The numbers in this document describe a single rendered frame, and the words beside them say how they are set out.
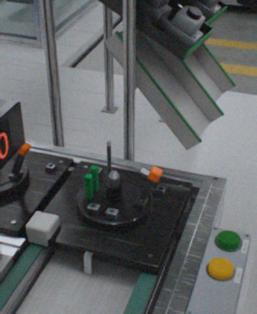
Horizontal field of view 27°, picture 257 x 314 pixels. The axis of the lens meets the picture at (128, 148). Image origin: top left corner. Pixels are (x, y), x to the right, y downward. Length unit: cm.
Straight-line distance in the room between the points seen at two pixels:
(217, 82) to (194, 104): 15
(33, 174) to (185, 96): 38
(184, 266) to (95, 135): 59
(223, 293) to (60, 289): 27
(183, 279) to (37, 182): 36
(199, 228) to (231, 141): 47
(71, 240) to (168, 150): 50
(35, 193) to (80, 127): 44
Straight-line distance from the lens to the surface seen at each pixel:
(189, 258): 94
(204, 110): 122
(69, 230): 96
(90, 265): 93
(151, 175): 92
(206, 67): 135
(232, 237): 96
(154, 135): 142
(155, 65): 119
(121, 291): 93
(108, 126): 146
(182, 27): 105
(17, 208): 102
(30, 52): 193
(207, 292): 88
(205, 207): 104
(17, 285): 92
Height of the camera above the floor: 161
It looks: 33 degrees down
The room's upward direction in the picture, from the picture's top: straight up
